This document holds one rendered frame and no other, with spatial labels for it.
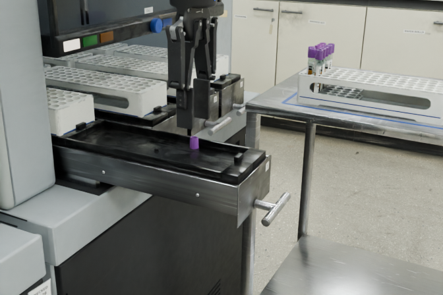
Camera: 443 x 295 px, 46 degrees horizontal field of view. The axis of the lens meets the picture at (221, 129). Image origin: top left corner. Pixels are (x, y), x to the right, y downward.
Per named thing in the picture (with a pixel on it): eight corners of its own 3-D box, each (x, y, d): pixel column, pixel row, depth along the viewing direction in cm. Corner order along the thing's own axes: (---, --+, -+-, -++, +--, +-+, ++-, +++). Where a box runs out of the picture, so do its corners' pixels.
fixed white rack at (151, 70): (75, 86, 126) (72, 61, 124) (101, 77, 134) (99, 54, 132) (180, 103, 114) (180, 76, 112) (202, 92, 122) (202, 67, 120)
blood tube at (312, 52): (310, 101, 110) (318, 49, 107) (304, 101, 110) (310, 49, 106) (307, 99, 112) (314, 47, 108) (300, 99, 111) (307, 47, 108)
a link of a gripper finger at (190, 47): (203, 21, 81) (199, 19, 80) (194, 91, 82) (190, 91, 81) (181, 19, 83) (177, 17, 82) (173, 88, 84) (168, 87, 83)
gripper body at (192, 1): (185, -23, 85) (186, 33, 89) (157, -19, 78) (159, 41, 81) (226, -21, 82) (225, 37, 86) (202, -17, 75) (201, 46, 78)
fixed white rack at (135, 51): (113, 73, 139) (112, 50, 137) (134, 66, 147) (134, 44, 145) (211, 87, 127) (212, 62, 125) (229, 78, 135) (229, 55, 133)
